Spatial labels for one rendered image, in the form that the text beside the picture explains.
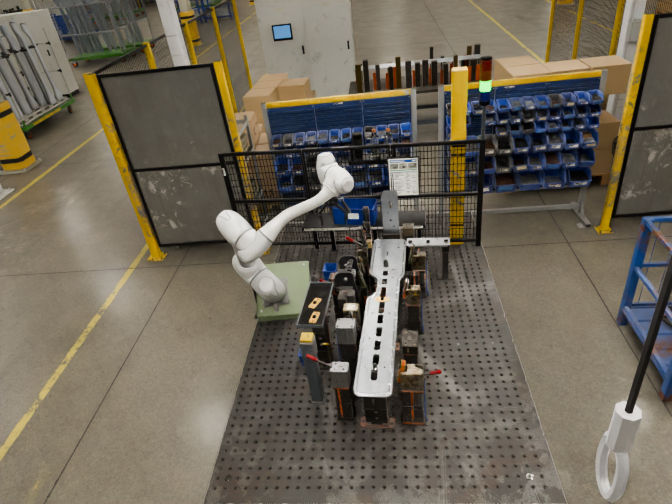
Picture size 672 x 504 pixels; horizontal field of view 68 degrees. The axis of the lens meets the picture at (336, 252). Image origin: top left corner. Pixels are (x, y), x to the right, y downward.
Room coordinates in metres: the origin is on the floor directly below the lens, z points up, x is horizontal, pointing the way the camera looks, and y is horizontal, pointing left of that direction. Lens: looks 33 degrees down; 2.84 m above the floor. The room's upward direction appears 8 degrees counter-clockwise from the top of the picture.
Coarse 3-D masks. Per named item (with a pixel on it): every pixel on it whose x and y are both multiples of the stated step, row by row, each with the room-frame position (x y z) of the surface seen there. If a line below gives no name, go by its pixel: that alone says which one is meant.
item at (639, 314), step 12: (648, 216) 2.83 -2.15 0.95; (660, 216) 2.82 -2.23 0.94; (648, 228) 2.78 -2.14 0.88; (648, 240) 2.78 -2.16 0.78; (660, 240) 2.57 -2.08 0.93; (636, 252) 2.80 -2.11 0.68; (636, 264) 2.79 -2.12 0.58; (648, 264) 2.80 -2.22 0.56; (660, 264) 2.78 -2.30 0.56; (636, 276) 2.78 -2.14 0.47; (648, 288) 2.55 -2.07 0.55; (624, 300) 2.80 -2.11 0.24; (624, 312) 2.76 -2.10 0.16; (636, 312) 2.74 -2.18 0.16; (648, 312) 2.72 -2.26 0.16; (624, 324) 2.78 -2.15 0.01; (636, 324) 2.59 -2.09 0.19; (648, 324) 2.60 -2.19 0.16; (660, 336) 2.47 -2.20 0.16; (660, 348) 2.35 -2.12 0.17; (660, 360) 2.23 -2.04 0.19; (660, 372) 2.16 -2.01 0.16; (660, 396) 2.09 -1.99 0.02
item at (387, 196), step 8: (384, 192) 2.99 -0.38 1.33; (392, 192) 2.98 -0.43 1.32; (384, 200) 2.99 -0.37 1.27; (392, 200) 2.98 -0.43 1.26; (384, 208) 2.99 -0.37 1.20; (392, 208) 2.98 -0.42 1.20; (384, 216) 2.99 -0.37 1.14; (392, 216) 2.98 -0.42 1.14; (384, 224) 2.99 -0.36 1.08; (392, 224) 2.98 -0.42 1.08; (384, 232) 3.00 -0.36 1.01; (392, 232) 2.98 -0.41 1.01
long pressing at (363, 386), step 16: (384, 240) 2.91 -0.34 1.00; (400, 240) 2.88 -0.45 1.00; (384, 256) 2.71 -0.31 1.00; (400, 256) 2.69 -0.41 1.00; (400, 272) 2.51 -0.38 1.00; (368, 304) 2.24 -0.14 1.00; (368, 320) 2.11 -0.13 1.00; (384, 320) 2.09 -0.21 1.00; (368, 336) 1.98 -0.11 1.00; (384, 336) 1.96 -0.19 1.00; (368, 352) 1.86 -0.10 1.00; (384, 352) 1.85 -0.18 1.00; (368, 368) 1.75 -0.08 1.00; (384, 368) 1.74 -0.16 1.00; (368, 384) 1.65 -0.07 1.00; (384, 384) 1.64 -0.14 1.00
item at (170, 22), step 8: (160, 0) 6.72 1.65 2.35; (168, 0) 6.71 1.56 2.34; (160, 8) 6.73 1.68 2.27; (168, 8) 6.71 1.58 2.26; (160, 16) 6.73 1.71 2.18; (168, 16) 6.72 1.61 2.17; (176, 16) 6.82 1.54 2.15; (168, 24) 6.72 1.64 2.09; (176, 24) 6.75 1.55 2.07; (168, 32) 6.72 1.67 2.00; (176, 32) 6.71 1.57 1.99; (168, 40) 6.73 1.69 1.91; (176, 40) 6.71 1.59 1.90; (176, 48) 6.72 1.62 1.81; (184, 48) 6.80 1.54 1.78; (176, 56) 6.72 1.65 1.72; (184, 56) 6.73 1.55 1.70; (176, 64) 6.72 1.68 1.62; (184, 64) 6.71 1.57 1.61
